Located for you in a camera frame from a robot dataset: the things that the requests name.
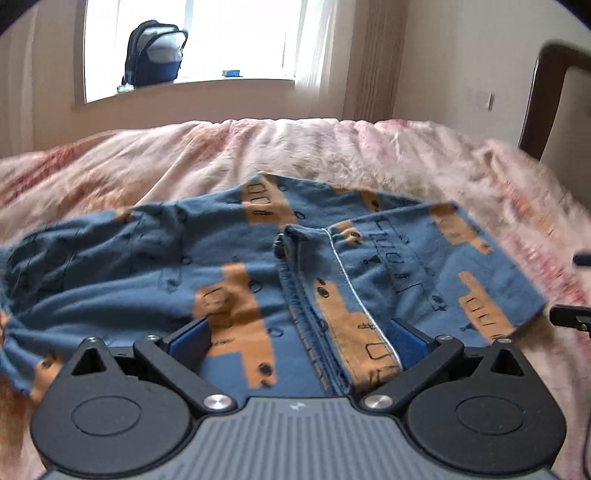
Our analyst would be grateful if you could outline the blue patterned child pants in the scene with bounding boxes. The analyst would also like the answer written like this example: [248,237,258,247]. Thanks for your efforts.
[1,174,545,401]

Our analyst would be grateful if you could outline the pink floral bed quilt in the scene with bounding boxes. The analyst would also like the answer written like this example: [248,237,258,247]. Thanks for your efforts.
[0,117,591,480]

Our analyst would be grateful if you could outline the dark wooden headboard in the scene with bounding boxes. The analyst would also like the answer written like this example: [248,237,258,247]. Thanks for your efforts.
[518,41,590,160]

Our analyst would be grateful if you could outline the beige window curtain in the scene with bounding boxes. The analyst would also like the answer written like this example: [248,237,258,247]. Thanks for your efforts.
[293,1,410,122]

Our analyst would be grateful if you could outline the small blue box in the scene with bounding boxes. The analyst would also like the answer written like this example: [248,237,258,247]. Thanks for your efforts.
[222,69,242,78]

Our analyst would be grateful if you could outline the navy and grey backpack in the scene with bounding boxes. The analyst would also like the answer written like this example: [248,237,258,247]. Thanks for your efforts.
[121,20,188,88]

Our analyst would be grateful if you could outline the white wall socket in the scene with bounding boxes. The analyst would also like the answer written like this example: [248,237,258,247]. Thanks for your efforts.
[474,91,495,111]

